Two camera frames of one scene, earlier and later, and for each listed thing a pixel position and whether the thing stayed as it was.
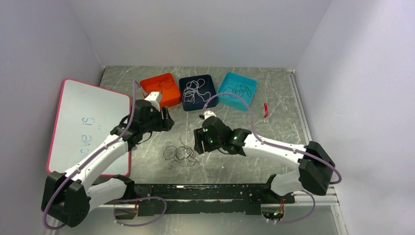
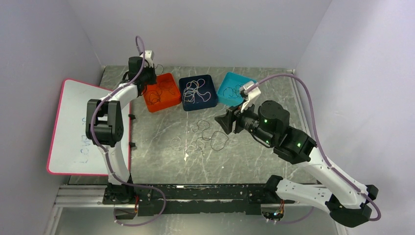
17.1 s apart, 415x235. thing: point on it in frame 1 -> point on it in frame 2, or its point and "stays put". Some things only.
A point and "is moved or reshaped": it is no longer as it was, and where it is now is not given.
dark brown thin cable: [177, 153] is moved or reshaped
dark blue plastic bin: [195, 91] stays put
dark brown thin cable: [166, 81] is moved or reshaped
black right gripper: [200, 134] -> [226, 121]
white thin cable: [192, 88] stays put
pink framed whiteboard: [84, 115] stays put
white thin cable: [192, 88] stays put
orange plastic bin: [170, 94] stays put
